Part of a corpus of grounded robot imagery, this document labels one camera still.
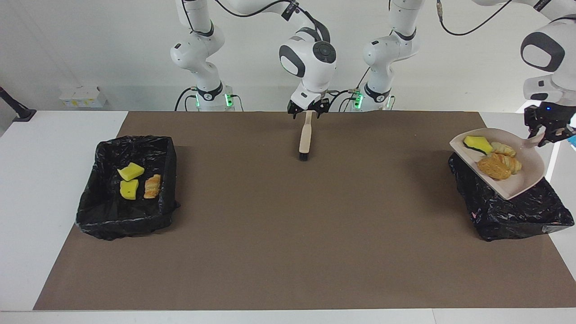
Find black bag lined bin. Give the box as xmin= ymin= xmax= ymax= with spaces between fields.
xmin=76 ymin=136 xmax=180 ymax=240

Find black bag bin pink spot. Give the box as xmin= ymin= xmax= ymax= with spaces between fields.
xmin=449 ymin=152 xmax=575 ymax=242

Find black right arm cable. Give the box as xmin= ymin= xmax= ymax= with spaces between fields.
xmin=181 ymin=0 xmax=331 ymax=43

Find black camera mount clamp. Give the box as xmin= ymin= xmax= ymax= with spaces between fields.
xmin=0 ymin=86 xmax=36 ymax=123

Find beige plastic dustpan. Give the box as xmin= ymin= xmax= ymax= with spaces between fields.
xmin=450 ymin=128 xmax=546 ymax=200

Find small curved yellow sponge piece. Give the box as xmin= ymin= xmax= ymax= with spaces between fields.
xmin=463 ymin=135 xmax=494 ymax=155

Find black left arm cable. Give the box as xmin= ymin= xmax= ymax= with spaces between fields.
xmin=436 ymin=0 xmax=514 ymax=36

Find brown table mat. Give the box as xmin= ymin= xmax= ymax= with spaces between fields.
xmin=34 ymin=111 xmax=576 ymax=311

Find beige flaky pastry piece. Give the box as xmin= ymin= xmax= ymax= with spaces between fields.
xmin=490 ymin=142 xmax=517 ymax=157
xmin=143 ymin=174 xmax=162 ymax=199

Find yellow notched sponge piece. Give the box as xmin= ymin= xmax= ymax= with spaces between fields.
xmin=117 ymin=162 xmax=145 ymax=181

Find brown bread nugget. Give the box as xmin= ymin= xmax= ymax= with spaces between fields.
xmin=477 ymin=153 xmax=512 ymax=180

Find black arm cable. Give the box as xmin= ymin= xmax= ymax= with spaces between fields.
xmin=181 ymin=0 xmax=331 ymax=43
xmin=436 ymin=0 xmax=514 ymax=36

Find beige hand brush black bristles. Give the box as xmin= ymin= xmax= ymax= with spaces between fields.
xmin=299 ymin=111 xmax=314 ymax=162

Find yellow green-backed sponge piece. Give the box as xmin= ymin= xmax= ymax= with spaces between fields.
xmin=120 ymin=180 xmax=139 ymax=200

